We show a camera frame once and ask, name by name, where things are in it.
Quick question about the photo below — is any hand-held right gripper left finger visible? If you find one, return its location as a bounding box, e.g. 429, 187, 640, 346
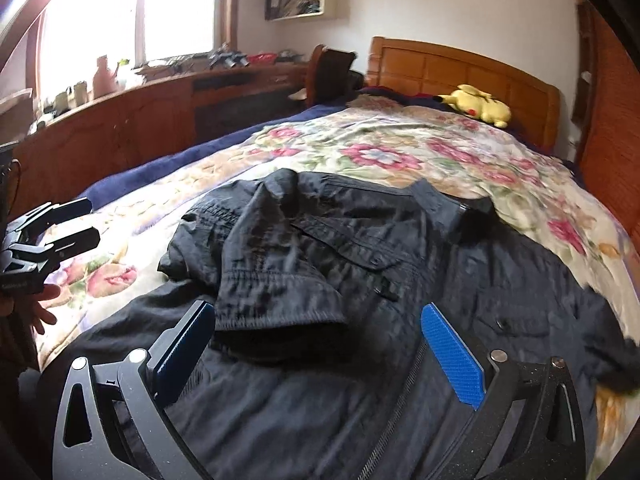
51, 300, 218, 480

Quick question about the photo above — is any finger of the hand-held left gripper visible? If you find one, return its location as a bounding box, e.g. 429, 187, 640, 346
7, 197, 94, 241
7, 227, 102, 273

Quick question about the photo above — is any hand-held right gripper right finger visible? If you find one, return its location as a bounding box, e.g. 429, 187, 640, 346
420, 302, 586, 480

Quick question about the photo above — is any dark navy jacket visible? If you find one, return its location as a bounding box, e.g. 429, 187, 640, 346
87, 167, 640, 480

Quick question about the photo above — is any person's left hand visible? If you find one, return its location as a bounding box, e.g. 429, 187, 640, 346
29, 284, 62, 336

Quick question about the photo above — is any dark blue bed sheet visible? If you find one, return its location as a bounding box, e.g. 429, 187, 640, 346
75, 102, 326, 211

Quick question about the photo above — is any wooden desk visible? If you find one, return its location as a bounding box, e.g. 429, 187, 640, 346
0, 62, 313, 221

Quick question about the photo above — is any pink vase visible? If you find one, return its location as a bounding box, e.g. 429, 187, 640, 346
92, 55, 119, 97

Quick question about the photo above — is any dark toy figure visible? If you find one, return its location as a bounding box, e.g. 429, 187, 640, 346
207, 47, 251, 69

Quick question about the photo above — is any window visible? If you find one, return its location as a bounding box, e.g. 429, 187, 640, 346
37, 0, 221, 106

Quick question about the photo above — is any floral blanket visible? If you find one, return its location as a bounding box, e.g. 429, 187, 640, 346
35, 96, 640, 461

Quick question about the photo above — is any yellow plush toy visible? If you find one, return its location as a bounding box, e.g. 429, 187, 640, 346
432, 84, 512, 128

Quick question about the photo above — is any dark pillow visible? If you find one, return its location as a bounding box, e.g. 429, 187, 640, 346
357, 86, 453, 108

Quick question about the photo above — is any wooden chair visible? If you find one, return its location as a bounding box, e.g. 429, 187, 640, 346
306, 45, 368, 108

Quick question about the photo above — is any wooden slatted wardrobe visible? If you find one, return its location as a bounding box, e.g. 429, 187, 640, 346
575, 0, 640, 246

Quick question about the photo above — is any wooden bed headboard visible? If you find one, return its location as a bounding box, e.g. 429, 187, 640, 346
367, 36, 561, 153

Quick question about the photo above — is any row of books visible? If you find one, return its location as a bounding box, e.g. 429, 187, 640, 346
266, 0, 321, 21

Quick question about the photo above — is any narrow wooden shelf unit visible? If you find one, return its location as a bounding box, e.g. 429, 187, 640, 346
574, 2, 601, 148

